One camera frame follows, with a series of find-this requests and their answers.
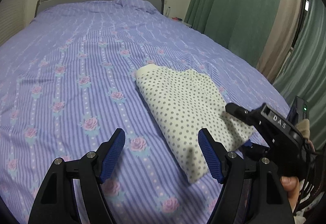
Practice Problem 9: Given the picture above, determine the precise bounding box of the white bedside table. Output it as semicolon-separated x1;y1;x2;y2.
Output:
171;17;192;28

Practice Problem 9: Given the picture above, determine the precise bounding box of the clear plastic bottle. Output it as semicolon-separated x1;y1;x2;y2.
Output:
165;7;171;17

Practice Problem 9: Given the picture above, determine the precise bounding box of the purple floral bed cover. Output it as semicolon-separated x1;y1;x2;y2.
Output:
1;0;289;223

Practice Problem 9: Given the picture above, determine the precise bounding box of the black box with green light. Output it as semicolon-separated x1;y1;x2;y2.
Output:
287;96;309;125

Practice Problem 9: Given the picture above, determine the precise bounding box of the green curtain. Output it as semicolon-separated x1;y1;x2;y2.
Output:
273;0;325;148
185;0;280;67

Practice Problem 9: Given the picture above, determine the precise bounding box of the green curtain at right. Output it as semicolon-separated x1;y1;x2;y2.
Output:
273;0;325;148

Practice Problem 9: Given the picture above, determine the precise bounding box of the cream polka dot shirt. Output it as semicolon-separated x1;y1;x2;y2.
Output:
135;64;254;183

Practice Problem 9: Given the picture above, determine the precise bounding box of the beige curtain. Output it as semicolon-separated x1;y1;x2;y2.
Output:
256;0;302;83

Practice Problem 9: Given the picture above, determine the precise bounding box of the person's right hand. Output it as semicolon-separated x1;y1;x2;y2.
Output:
280;176;300;211

